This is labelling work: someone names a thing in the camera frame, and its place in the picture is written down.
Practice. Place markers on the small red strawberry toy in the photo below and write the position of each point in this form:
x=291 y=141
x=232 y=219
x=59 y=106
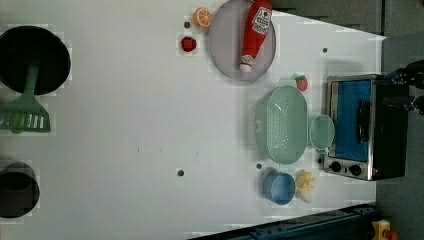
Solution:
x=188 y=44

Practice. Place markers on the large red strawberry toy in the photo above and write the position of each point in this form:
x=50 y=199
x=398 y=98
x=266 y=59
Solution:
x=301 y=83

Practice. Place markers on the blue metal frame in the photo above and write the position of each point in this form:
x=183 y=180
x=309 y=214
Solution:
x=351 y=223

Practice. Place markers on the peeled banana toy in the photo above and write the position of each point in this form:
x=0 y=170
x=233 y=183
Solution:
x=304 y=186

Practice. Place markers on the green slotted spatula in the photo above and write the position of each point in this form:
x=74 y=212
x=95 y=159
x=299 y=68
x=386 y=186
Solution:
x=25 y=113

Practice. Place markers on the black frying pan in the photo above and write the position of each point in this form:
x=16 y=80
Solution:
x=18 y=47

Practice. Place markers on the black silver toaster oven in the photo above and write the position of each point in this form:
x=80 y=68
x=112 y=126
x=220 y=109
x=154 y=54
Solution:
x=370 y=136

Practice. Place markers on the red ketchup bottle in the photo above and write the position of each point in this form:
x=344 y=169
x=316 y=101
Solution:
x=256 y=29

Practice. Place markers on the yellow orange toy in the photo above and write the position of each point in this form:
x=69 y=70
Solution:
x=383 y=231

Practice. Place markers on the orange slice toy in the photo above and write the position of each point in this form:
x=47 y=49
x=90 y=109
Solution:
x=202 y=17

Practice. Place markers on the grey round plate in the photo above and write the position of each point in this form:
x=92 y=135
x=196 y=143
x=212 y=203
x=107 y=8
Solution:
x=226 y=42

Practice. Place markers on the black cylindrical container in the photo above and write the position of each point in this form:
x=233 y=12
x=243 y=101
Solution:
x=19 y=190

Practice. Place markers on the blue cup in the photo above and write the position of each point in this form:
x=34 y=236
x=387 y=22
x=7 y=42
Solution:
x=279 y=187

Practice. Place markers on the mint green cup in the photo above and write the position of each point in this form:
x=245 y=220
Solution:
x=321 y=133

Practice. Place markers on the mint green plastic strainer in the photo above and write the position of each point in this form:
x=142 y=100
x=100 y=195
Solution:
x=278 y=121

